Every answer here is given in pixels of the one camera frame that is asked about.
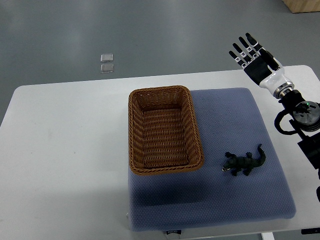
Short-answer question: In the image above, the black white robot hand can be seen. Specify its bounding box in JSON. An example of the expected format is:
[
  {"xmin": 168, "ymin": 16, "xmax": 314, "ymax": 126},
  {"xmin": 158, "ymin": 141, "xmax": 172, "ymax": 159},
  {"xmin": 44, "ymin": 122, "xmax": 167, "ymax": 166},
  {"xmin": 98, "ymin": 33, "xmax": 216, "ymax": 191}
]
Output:
[{"xmin": 229, "ymin": 32, "xmax": 295, "ymax": 99}]

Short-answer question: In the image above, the dark toy crocodile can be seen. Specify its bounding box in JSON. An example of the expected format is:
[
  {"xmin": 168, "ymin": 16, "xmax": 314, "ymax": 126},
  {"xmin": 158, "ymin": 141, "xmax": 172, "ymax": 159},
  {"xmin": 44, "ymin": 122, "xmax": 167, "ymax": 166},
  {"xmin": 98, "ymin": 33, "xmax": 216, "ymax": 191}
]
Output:
[{"xmin": 222, "ymin": 144, "xmax": 266, "ymax": 177}]

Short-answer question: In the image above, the brown wicker basket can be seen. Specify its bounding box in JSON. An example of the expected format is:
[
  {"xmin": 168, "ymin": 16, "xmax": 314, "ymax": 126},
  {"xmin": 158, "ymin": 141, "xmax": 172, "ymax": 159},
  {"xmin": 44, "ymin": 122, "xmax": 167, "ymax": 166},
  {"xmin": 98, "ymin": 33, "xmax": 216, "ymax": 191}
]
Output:
[{"xmin": 128, "ymin": 85, "xmax": 204, "ymax": 176}]

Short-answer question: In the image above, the wooden box corner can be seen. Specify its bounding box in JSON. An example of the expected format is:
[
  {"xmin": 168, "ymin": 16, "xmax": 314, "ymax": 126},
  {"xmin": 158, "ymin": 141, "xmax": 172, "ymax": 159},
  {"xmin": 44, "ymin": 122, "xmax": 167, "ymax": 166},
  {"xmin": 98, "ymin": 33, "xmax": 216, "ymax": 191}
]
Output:
[{"xmin": 282, "ymin": 0, "xmax": 320, "ymax": 14}]

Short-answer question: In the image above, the blue grey cushion mat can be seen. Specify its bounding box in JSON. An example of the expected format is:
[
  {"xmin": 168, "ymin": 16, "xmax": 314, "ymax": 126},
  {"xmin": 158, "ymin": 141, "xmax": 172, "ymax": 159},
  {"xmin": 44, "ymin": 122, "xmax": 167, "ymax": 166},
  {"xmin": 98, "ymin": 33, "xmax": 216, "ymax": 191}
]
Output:
[{"xmin": 128, "ymin": 88, "xmax": 296, "ymax": 231}]

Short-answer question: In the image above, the upper floor socket plate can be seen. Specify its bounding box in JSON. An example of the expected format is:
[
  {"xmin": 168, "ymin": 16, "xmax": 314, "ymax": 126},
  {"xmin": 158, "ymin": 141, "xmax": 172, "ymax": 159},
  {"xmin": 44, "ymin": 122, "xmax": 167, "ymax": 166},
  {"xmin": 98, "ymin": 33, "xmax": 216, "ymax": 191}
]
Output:
[{"xmin": 100, "ymin": 53, "xmax": 114, "ymax": 63}]

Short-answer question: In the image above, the white table leg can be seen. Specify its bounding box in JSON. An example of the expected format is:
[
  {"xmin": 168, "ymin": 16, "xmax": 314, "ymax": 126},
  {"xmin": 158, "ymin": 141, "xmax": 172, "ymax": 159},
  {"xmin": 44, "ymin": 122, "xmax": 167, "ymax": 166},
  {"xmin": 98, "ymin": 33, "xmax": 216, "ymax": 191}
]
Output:
[{"xmin": 261, "ymin": 232, "xmax": 275, "ymax": 240}]

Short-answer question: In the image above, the black table control panel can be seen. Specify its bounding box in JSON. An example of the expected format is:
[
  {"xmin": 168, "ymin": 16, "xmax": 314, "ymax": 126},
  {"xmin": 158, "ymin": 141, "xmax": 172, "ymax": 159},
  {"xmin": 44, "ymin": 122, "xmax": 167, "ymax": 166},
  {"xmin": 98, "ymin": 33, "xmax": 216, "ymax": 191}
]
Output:
[{"xmin": 301, "ymin": 227, "xmax": 320, "ymax": 235}]

